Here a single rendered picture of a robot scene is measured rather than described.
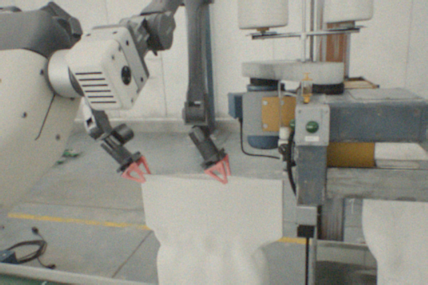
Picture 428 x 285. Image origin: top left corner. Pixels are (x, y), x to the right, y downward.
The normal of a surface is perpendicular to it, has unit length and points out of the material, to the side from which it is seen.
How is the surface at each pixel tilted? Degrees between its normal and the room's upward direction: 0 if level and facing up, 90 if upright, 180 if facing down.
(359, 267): 90
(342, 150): 90
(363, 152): 90
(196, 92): 82
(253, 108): 90
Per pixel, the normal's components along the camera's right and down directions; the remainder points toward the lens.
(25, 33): -0.28, -0.41
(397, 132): -0.27, 0.27
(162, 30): 0.95, 0.03
